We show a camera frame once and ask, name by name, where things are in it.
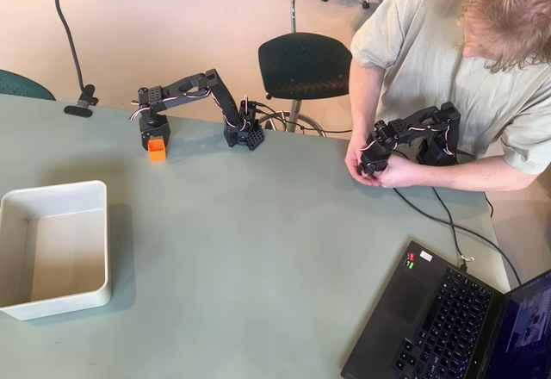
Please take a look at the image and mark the thin black follower cable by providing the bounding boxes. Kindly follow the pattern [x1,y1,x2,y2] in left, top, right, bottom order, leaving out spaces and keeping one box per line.
[252,100,355,140]

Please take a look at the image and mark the black laptop plug cable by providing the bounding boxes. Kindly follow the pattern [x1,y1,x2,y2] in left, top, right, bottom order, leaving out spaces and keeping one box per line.
[431,187,475,271]

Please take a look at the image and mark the beige t-shirt torso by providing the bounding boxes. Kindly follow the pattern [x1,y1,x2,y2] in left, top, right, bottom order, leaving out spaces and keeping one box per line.
[350,0,551,177]

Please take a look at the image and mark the person's left forearm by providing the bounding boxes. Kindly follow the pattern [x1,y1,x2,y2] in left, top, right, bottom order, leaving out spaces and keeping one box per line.
[416,153,540,194]

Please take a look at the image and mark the dark green perforated chair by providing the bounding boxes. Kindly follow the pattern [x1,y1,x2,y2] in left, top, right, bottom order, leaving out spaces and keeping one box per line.
[257,0,355,135]

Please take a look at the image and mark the black leader robot arm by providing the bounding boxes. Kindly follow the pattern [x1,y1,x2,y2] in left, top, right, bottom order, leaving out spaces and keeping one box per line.
[373,101,462,167]

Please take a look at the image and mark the black open laptop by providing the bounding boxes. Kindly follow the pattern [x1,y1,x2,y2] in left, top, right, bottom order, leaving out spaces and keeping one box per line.
[340,239,551,379]

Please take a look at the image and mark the small orange cube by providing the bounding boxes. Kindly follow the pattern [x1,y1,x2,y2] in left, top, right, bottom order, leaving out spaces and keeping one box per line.
[147,138,169,165]

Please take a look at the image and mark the white plastic bin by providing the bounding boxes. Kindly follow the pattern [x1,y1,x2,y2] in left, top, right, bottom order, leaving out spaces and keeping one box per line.
[0,179,114,322]

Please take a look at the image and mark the person's right hand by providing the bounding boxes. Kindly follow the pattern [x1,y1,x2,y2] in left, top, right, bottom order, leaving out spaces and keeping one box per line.
[344,136,376,187]

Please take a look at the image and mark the long black cable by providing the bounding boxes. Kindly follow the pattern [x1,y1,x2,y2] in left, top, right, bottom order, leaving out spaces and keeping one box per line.
[391,187,524,288]

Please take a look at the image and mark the black gooseneck table clamp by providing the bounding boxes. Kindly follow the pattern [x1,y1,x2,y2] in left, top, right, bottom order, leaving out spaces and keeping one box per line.
[52,0,101,119]

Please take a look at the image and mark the person's right forearm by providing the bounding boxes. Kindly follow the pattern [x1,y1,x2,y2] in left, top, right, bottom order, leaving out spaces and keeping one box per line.
[349,57,385,147]

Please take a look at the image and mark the green chair seat edge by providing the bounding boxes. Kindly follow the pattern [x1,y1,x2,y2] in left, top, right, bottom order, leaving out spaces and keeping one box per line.
[0,68,58,102]

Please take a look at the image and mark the person's left hand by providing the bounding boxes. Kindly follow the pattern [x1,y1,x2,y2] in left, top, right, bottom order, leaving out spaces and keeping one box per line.
[378,154,426,190]

